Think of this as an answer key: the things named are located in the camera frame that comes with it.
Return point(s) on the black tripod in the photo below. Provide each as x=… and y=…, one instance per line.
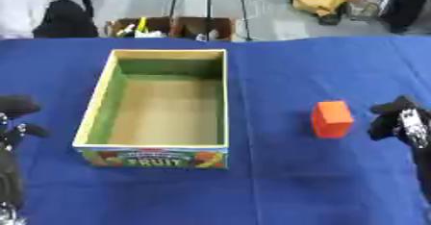
x=209, y=7

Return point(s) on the person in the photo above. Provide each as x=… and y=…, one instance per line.
x=19, y=7

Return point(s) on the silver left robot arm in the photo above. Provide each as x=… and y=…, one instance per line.
x=8, y=214

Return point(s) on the brown cardboard box with items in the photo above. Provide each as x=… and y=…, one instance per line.
x=168, y=28

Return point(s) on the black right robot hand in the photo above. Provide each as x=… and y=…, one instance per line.
x=401, y=123

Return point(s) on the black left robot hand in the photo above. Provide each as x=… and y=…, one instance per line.
x=11, y=129

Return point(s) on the orange block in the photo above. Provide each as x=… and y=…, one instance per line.
x=332, y=120

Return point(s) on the cardboard box with green inside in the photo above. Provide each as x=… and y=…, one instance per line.
x=162, y=107

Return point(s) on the black bag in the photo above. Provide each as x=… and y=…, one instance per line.
x=64, y=17

